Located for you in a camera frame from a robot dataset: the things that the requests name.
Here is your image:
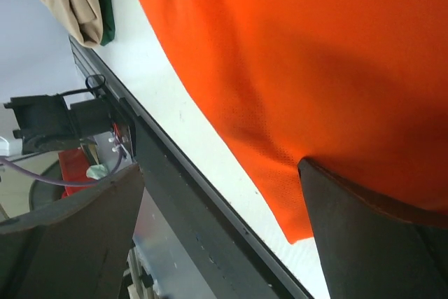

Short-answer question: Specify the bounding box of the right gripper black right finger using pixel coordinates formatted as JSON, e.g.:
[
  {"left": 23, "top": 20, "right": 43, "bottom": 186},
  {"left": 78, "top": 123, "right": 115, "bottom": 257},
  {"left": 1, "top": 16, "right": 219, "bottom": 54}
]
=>
[{"left": 298, "top": 158, "right": 447, "bottom": 298}]

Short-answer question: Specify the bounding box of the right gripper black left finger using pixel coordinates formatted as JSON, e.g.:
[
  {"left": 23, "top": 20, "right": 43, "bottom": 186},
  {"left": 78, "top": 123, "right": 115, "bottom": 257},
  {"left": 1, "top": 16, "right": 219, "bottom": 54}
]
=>
[{"left": 1, "top": 164, "right": 144, "bottom": 298}]

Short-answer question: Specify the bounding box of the orange t shirt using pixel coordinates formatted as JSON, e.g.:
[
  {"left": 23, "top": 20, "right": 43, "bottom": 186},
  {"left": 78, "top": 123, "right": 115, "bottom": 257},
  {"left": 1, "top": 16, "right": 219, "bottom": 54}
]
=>
[{"left": 139, "top": 0, "right": 447, "bottom": 243}]

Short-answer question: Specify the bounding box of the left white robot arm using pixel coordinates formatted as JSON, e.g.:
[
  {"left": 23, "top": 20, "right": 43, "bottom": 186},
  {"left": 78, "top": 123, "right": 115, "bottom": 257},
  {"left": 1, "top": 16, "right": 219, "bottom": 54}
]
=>
[{"left": 1, "top": 95, "right": 113, "bottom": 157}]

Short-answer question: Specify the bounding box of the red object below table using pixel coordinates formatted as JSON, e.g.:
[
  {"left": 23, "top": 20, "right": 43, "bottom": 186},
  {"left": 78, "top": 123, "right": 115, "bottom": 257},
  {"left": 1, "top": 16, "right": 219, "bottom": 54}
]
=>
[{"left": 58, "top": 148, "right": 93, "bottom": 182}]

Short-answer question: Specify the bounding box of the folded dark green t shirt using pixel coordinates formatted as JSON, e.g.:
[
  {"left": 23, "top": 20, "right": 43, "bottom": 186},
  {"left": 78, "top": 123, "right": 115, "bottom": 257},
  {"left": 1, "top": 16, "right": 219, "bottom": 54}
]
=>
[{"left": 91, "top": 0, "right": 116, "bottom": 47}]

